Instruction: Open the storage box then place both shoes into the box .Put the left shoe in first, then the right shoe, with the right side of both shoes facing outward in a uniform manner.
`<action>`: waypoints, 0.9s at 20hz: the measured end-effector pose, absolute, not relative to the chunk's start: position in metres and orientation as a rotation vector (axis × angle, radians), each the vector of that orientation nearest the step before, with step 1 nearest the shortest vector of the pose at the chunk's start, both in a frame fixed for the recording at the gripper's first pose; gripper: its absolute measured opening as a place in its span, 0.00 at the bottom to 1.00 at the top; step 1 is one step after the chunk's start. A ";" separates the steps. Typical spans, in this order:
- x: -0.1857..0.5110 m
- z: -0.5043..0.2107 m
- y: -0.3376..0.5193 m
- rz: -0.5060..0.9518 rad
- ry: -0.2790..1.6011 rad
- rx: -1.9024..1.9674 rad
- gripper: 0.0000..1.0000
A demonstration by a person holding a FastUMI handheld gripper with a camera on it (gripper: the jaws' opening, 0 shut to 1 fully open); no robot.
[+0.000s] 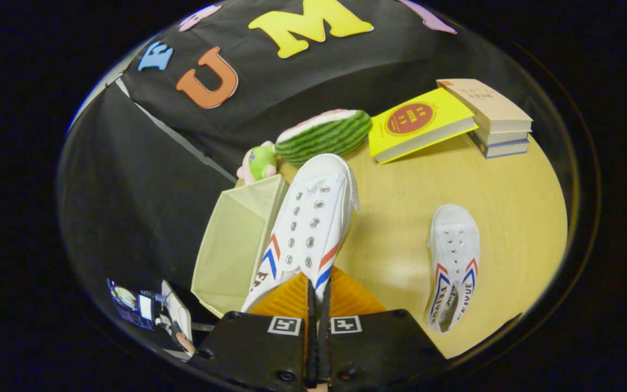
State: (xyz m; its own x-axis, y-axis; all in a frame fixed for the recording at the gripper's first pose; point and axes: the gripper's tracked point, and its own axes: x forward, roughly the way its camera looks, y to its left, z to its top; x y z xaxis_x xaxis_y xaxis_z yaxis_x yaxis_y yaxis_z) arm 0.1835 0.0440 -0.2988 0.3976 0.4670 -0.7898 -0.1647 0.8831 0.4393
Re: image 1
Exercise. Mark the watermelon slice plush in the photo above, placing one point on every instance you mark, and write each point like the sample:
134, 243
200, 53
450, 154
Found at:
324, 139

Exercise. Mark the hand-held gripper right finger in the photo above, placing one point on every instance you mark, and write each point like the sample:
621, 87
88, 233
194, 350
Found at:
379, 348

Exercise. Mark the blue printed item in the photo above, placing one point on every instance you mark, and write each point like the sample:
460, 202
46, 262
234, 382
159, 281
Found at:
128, 305

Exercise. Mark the white dark-trimmed object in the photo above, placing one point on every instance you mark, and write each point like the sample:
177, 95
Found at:
177, 316

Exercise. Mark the white striped canvas shoe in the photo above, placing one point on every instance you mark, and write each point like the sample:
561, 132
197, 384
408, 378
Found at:
452, 245
308, 218

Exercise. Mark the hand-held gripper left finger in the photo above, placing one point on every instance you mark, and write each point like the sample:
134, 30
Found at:
253, 348

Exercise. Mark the yellow book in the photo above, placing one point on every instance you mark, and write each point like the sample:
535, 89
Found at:
417, 125

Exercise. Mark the pink and green plush toy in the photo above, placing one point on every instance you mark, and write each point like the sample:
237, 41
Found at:
262, 162

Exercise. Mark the tan book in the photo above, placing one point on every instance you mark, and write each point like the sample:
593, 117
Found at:
487, 106

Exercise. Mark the pale green storage box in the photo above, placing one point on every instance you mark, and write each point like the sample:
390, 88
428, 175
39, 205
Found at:
232, 245

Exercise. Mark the cream book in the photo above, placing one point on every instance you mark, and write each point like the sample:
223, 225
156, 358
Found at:
509, 137

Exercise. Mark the blue-edged book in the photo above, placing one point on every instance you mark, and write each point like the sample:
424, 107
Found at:
504, 149

